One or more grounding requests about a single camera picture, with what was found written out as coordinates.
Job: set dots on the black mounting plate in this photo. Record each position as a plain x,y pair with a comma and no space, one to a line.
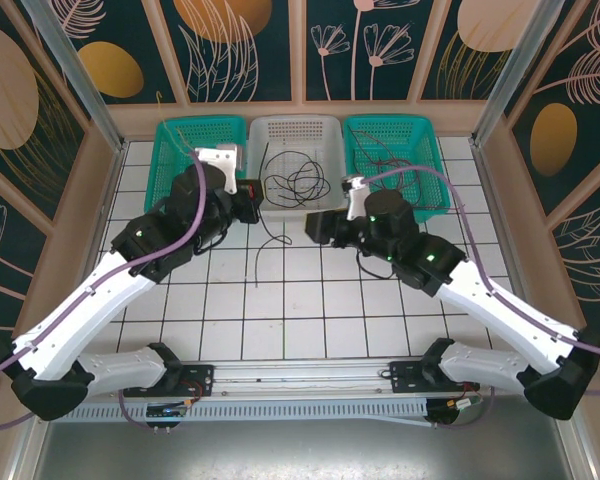
197,380
405,376

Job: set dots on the small circuit board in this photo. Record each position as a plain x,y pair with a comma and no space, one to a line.
165,412
462,405

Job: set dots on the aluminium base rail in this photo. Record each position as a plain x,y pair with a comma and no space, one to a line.
300,377

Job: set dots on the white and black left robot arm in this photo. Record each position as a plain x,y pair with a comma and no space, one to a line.
90,300

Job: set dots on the teal plastic basket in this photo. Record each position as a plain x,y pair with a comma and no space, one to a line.
405,145
175,165

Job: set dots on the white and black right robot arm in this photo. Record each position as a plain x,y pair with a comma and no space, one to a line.
500,310

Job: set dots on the brushed metal plate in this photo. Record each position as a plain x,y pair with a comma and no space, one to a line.
300,455

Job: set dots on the aluminium frame post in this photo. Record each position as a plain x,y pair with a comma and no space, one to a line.
520,60
67,60

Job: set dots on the white plastic basket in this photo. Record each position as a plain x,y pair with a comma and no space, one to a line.
300,135

